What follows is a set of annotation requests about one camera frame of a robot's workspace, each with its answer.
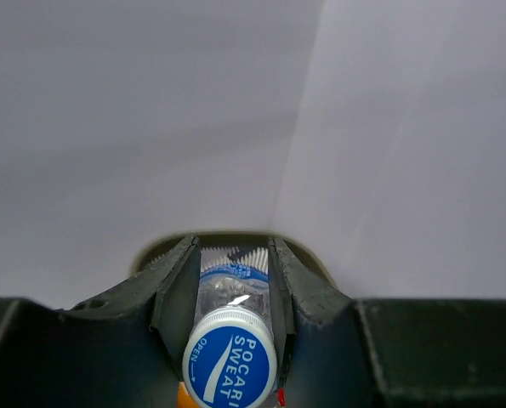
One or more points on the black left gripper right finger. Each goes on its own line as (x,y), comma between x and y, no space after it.
(337,351)

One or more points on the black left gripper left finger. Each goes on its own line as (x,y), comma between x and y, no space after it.
(121,348)

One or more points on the orange juice bottle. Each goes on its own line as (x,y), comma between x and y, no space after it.
(184,400)

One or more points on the blue label bottle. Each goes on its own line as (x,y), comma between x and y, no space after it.
(230,359)

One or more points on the grey mesh waste bin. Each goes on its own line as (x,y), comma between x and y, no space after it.
(237,240)

